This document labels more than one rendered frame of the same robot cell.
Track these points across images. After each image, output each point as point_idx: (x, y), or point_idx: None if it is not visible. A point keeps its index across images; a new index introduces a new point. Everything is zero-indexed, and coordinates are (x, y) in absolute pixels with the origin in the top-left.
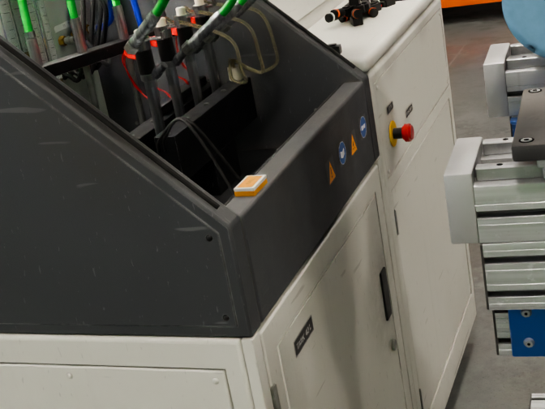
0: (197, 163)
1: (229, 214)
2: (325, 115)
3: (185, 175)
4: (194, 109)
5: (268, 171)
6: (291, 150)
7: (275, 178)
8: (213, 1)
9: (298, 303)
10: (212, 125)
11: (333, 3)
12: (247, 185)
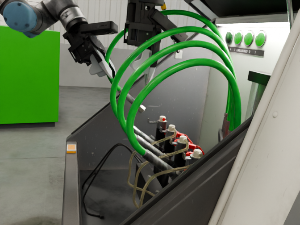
0: (138, 192)
1: (68, 137)
2: (67, 204)
3: (84, 125)
4: (157, 185)
5: (71, 159)
6: (69, 171)
7: (65, 156)
8: (182, 153)
9: None
10: (146, 197)
11: None
12: (70, 145)
